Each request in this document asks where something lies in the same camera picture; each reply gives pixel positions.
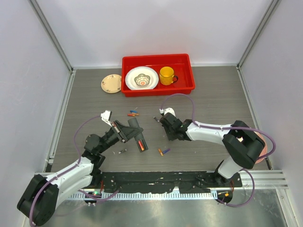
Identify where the pink plate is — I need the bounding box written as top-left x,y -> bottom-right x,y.
255,132 -> 267,164

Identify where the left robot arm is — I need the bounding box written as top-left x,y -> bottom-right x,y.
17,118 -> 143,227

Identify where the white plate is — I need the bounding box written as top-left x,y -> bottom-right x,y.
125,66 -> 159,90

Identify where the small patterned bowl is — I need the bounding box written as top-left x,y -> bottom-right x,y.
134,73 -> 151,87

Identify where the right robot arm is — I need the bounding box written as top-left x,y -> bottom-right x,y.
160,113 -> 267,187

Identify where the red orange battery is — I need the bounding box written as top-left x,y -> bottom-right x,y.
138,141 -> 145,151

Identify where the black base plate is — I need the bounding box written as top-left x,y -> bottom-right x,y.
83,171 -> 242,194

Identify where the red plastic bin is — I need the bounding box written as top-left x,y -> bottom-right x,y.
121,53 -> 196,97

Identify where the yellow mug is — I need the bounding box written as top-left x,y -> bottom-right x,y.
159,66 -> 178,86

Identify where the perforated cable duct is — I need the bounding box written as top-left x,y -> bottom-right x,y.
66,190 -> 217,201

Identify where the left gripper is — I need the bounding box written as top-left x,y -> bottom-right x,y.
98,120 -> 142,154

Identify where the beige floral saucer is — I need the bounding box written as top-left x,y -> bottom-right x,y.
100,74 -> 122,94

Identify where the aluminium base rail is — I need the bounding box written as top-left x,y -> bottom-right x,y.
29,169 -> 289,191

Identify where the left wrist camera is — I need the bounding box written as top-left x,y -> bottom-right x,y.
100,110 -> 112,127

